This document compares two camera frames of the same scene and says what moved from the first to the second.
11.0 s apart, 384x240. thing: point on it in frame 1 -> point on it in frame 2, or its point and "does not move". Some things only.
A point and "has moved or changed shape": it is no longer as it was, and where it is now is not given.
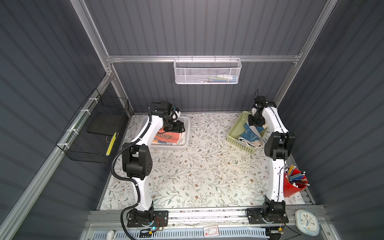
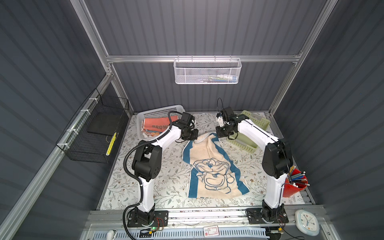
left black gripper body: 173,126 -> 190,134
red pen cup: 294,182 does not move
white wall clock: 306,222 does not move
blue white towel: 251,135 has moved or changed shape
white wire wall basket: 204,71 does not move
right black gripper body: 255,120 -> 223,131
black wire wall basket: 93,135 does not move
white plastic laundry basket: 186,121 has moved or changed shape
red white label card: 210,231 does not move
